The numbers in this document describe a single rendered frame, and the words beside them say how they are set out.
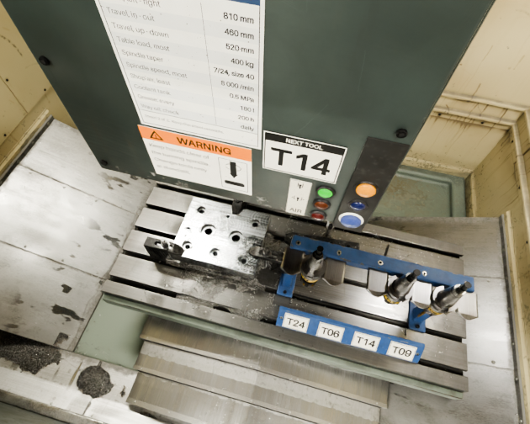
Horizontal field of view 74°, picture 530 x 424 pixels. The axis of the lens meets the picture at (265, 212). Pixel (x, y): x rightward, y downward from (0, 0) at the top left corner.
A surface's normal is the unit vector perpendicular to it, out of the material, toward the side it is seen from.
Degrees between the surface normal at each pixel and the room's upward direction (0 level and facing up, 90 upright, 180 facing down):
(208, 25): 90
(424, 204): 0
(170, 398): 8
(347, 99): 90
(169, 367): 8
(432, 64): 90
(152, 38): 90
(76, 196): 24
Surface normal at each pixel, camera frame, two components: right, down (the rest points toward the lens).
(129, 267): 0.03, -0.51
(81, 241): 0.42, -0.36
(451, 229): -0.37, -0.56
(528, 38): -0.25, 0.83
